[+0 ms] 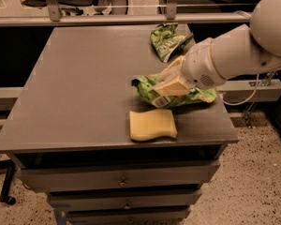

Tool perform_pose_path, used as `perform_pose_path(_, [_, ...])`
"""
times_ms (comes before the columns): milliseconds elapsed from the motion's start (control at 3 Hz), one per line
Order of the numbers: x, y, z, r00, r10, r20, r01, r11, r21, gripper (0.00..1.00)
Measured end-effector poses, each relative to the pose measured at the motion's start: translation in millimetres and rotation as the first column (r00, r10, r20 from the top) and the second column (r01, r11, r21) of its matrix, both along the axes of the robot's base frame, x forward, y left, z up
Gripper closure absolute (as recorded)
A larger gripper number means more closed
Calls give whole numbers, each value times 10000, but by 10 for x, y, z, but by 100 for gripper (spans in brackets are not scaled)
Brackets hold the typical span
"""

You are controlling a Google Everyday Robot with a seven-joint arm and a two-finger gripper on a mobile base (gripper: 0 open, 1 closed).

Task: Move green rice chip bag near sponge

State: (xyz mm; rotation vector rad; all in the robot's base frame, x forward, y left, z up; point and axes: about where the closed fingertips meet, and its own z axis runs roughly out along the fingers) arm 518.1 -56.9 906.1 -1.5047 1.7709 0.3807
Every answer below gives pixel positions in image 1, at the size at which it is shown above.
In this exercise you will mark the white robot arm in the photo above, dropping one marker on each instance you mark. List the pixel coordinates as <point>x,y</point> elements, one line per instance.
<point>245,50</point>

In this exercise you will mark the black chair base leg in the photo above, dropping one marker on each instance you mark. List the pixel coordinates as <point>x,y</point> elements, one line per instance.
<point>9,167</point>

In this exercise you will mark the metal frame rail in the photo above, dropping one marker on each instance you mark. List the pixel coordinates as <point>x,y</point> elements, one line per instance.
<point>14,13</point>

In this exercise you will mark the grey drawer cabinet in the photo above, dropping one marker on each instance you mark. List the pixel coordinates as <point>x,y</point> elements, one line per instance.
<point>68,132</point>

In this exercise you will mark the yellow sponge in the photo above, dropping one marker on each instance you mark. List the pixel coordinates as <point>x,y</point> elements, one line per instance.
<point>145,126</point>

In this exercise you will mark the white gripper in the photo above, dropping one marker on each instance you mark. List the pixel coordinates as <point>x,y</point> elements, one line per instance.
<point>199,65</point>

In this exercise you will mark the crumpled green snack bag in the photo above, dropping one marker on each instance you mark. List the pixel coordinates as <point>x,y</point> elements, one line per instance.
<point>166,40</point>

